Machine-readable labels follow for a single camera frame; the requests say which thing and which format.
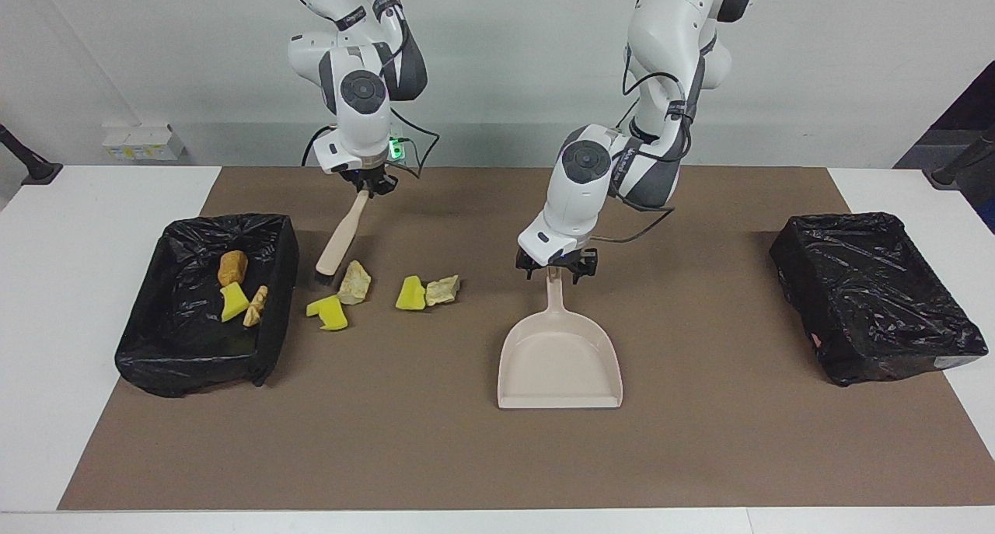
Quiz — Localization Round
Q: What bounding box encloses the beige hand brush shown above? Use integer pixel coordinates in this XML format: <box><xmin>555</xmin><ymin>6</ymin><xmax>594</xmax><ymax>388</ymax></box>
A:
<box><xmin>314</xmin><ymin>188</ymin><xmax>371</xmax><ymax>290</ymax></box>

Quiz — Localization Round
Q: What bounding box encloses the beige plastic dustpan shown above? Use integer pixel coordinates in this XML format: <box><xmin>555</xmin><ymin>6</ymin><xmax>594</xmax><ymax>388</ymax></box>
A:
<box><xmin>497</xmin><ymin>266</ymin><xmax>624</xmax><ymax>410</ymax></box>

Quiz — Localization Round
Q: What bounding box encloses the brown toy bread roll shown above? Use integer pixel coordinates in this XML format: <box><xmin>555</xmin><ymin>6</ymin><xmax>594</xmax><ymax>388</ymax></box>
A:
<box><xmin>217</xmin><ymin>250</ymin><xmax>249</xmax><ymax>288</ymax></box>

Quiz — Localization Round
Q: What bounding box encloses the striped toy croissant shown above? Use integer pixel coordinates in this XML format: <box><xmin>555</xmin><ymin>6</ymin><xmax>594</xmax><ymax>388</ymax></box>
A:
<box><xmin>243</xmin><ymin>285</ymin><xmax>269</xmax><ymax>328</ymax></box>

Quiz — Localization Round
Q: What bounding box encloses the yellow green sponge piece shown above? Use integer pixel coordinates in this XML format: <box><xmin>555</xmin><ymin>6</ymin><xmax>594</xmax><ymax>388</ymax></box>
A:
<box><xmin>220</xmin><ymin>282</ymin><xmax>250</xmax><ymax>323</ymax></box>

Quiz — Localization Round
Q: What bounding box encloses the bin with black trash bag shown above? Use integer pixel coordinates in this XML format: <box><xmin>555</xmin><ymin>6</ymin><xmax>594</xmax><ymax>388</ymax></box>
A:
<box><xmin>770</xmin><ymin>211</ymin><xmax>990</xmax><ymax>387</ymax></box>
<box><xmin>115</xmin><ymin>213</ymin><xmax>301</xmax><ymax>399</ymax></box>

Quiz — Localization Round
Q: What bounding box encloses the small beige foam chunk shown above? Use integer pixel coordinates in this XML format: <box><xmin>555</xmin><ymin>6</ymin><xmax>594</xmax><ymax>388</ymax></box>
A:
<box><xmin>425</xmin><ymin>274</ymin><xmax>462</xmax><ymax>308</ymax></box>

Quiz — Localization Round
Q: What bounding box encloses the large beige foam chunk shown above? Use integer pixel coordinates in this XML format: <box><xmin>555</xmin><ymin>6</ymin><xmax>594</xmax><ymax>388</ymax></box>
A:
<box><xmin>334</xmin><ymin>260</ymin><xmax>370</xmax><ymax>305</ymax></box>

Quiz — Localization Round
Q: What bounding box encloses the yellow sponge wedge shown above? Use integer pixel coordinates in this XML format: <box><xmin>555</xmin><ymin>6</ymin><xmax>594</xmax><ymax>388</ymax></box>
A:
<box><xmin>395</xmin><ymin>275</ymin><xmax>427</xmax><ymax>312</ymax></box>

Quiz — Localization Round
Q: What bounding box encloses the notched yellow sponge piece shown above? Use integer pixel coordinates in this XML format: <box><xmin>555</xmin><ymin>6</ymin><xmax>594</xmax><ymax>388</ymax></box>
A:
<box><xmin>305</xmin><ymin>295</ymin><xmax>350</xmax><ymax>332</ymax></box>

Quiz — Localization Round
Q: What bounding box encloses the brown table mat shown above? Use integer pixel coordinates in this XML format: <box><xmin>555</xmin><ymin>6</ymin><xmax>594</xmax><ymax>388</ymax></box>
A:
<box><xmin>58</xmin><ymin>166</ymin><xmax>995</xmax><ymax>511</ymax></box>

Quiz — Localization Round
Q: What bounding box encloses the black clamp stand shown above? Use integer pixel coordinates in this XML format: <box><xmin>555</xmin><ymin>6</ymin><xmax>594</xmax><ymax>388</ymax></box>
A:
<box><xmin>0</xmin><ymin>124</ymin><xmax>63</xmax><ymax>187</ymax></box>
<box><xmin>925</xmin><ymin>126</ymin><xmax>995</xmax><ymax>189</ymax></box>

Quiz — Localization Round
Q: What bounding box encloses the dark background panel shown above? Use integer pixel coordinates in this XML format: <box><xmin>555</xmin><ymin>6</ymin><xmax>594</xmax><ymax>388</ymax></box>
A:
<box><xmin>894</xmin><ymin>60</ymin><xmax>995</xmax><ymax>169</ymax></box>

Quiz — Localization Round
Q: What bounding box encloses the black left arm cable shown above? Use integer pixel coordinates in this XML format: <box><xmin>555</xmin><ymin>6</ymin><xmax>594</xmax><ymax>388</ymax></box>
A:
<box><xmin>595</xmin><ymin>52</ymin><xmax>694</xmax><ymax>245</ymax></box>

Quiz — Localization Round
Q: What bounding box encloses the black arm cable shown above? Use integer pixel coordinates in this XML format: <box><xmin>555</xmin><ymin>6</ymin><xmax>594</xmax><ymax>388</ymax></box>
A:
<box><xmin>595</xmin><ymin>52</ymin><xmax>694</xmax><ymax>245</ymax></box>
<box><xmin>280</xmin><ymin>0</ymin><xmax>441</xmax><ymax>180</ymax></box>

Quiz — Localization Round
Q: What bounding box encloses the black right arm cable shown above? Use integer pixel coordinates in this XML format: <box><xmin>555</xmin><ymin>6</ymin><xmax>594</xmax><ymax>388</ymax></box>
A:
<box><xmin>280</xmin><ymin>0</ymin><xmax>441</xmax><ymax>180</ymax></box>

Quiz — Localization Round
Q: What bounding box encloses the black right base cable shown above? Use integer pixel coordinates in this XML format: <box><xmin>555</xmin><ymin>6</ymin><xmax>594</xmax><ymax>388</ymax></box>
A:
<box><xmin>302</xmin><ymin>124</ymin><xmax>339</xmax><ymax>167</ymax></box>

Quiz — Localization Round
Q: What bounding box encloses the white wall power box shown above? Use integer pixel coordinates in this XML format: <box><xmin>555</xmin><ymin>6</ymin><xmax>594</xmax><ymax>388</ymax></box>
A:
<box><xmin>101</xmin><ymin>124</ymin><xmax>186</xmax><ymax>162</ymax></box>

